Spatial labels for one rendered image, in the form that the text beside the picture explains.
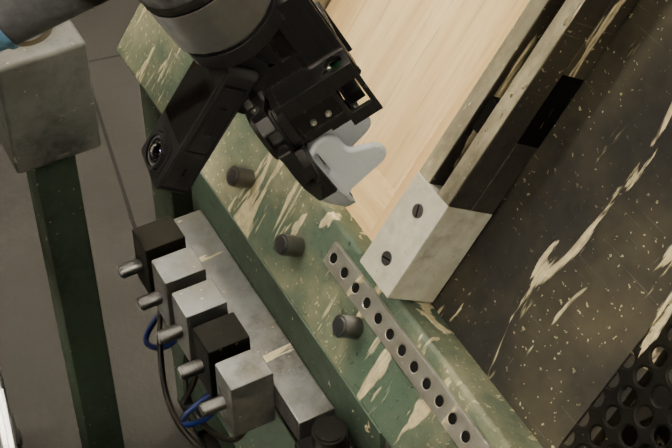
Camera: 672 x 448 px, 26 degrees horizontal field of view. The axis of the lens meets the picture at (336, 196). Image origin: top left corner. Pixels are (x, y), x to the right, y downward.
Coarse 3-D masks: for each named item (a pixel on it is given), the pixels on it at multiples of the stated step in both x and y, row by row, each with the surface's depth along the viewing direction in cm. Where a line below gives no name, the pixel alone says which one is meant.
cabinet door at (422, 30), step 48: (336, 0) 174; (384, 0) 168; (432, 0) 163; (480, 0) 157; (528, 0) 152; (384, 48) 167; (432, 48) 162; (480, 48) 156; (384, 96) 166; (432, 96) 161; (384, 144) 165; (432, 144) 159; (384, 192) 164
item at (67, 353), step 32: (64, 160) 199; (32, 192) 206; (64, 192) 203; (64, 224) 207; (64, 256) 211; (64, 288) 215; (96, 288) 218; (64, 320) 220; (96, 320) 223; (64, 352) 230; (96, 352) 227; (96, 384) 232; (96, 416) 237
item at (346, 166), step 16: (304, 144) 103; (320, 144) 102; (336, 144) 102; (368, 144) 104; (320, 160) 104; (336, 160) 103; (352, 160) 104; (368, 160) 105; (336, 176) 105; (352, 176) 105; (336, 192) 104
